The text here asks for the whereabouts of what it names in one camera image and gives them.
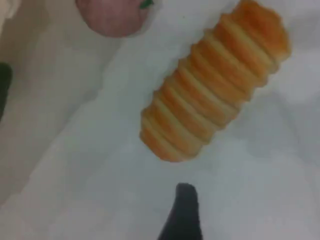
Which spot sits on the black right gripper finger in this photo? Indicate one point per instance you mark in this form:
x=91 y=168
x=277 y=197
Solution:
x=185 y=215

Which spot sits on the long ridged golden bread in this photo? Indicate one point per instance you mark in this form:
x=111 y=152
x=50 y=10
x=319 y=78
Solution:
x=212 y=85

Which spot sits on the pink peach with green leaf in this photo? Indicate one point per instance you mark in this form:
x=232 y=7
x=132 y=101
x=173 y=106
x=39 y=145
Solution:
x=112 y=17

